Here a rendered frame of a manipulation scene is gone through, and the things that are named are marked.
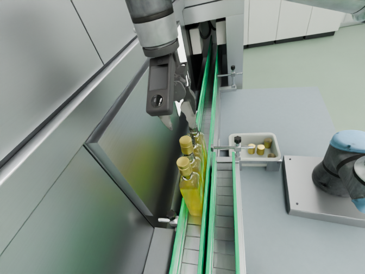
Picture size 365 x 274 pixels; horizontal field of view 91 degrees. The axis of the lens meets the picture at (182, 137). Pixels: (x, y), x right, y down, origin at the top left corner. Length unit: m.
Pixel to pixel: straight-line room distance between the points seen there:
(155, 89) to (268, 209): 0.68
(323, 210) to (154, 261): 0.61
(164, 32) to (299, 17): 4.14
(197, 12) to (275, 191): 1.12
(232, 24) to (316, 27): 3.30
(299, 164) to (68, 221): 0.86
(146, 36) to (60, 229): 0.35
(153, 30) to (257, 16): 3.93
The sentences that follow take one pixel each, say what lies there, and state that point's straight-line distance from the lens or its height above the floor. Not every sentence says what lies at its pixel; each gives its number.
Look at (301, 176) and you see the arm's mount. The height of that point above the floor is 0.80.
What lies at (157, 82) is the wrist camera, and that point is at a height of 1.38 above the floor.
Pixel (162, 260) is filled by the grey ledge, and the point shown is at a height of 0.88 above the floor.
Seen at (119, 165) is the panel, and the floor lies 1.23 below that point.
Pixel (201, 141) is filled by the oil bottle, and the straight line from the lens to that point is 0.63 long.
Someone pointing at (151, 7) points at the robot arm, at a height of 1.49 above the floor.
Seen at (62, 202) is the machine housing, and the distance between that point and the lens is 0.38.
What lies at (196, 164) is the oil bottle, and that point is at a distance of 0.56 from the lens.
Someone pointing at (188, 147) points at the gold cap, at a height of 1.17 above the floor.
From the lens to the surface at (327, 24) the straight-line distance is 4.63.
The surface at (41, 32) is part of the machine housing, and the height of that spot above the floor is 1.50.
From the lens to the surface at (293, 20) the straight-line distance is 4.41.
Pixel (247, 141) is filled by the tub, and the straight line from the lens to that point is 1.02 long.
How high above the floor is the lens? 1.53
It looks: 43 degrees down
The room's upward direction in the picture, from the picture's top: 16 degrees counter-clockwise
